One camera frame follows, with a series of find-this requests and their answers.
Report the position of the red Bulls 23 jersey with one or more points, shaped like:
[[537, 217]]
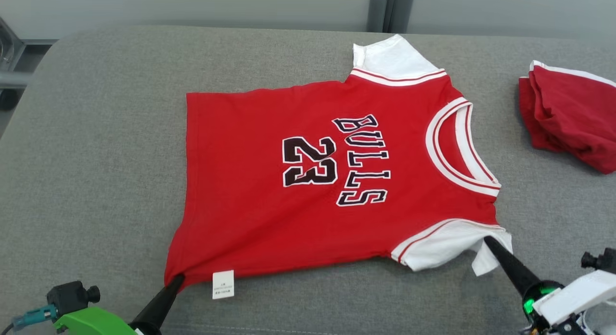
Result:
[[250, 219]]

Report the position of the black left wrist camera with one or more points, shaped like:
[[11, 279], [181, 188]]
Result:
[[70, 296]]

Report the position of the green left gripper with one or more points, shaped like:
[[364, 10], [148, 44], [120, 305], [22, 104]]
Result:
[[91, 323]]

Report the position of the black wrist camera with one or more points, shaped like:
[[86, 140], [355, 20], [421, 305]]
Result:
[[604, 260], [70, 296]]

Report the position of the grey partition post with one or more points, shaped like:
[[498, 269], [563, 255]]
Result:
[[404, 12], [378, 12]]

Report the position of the grey partition leg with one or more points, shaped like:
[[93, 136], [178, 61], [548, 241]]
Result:
[[9, 79]]

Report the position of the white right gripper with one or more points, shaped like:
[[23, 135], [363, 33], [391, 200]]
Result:
[[577, 294]]

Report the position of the black caster wheel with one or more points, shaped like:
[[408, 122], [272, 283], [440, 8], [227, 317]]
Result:
[[7, 99]]

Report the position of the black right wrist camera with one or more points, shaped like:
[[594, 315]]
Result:
[[604, 260]]

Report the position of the red shorts white stripe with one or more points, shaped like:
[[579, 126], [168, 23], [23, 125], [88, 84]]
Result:
[[572, 118]]

